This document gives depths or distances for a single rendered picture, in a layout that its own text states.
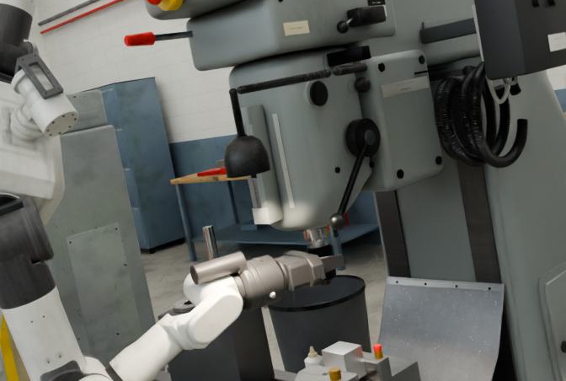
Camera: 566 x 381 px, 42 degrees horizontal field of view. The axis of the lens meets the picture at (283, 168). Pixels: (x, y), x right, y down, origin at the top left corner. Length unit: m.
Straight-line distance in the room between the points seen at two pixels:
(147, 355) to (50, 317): 0.18
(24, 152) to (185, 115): 7.43
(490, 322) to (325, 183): 0.54
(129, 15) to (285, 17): 8.17
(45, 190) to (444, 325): 0.91
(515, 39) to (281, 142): 0.44
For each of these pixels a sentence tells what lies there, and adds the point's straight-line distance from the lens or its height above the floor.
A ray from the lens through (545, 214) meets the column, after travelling 1.75.
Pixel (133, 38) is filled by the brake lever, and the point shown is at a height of 1.70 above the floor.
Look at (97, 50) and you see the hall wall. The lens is 10.12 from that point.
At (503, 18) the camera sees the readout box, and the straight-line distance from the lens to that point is 1.35.
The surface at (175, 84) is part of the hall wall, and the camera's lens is 8.79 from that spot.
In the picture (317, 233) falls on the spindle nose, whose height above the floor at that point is 1.29.
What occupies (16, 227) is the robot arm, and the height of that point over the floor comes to 1.44.
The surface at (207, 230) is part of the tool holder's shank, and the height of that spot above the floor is 1.29.
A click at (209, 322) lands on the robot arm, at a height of 1.21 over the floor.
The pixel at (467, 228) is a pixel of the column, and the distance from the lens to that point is 1.67.
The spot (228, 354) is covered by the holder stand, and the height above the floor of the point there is 1.02.
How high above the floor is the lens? 1.57
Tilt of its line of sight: 6 degrees down
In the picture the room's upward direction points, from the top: 11 degrees counter-clockwise
